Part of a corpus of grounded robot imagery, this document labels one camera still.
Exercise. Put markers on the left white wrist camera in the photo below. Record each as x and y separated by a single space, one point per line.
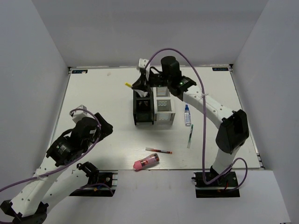
79 114

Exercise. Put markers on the black slatted organizer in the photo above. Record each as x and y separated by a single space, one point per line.
143 109

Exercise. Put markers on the white slatted organizer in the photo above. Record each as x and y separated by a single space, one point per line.
164 109

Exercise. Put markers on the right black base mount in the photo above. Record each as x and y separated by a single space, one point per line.
222 188

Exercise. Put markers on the green capped pen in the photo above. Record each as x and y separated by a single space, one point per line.
190 137

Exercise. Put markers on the corner label sticker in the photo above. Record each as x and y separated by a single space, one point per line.
79 71
220 69

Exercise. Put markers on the red pen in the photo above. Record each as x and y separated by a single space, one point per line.
158 151

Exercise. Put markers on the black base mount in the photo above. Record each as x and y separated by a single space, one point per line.
222 188
102 185

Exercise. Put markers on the small blue spray bottle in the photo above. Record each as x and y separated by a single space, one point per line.
187 116

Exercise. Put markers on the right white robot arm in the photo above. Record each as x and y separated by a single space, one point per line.
232 125

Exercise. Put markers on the left corner label sticker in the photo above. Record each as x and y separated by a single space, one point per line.
79 71

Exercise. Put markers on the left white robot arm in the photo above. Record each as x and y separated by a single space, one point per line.
60 174

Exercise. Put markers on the right corner label sticker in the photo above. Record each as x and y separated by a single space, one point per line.
220 69

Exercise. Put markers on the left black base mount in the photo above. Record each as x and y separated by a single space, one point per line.
102 185

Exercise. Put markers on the pink pencil case tube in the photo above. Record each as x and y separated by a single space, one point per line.
148 161

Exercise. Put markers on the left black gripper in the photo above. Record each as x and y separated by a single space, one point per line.
106 128

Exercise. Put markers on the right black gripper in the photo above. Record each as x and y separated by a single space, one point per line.
142 83

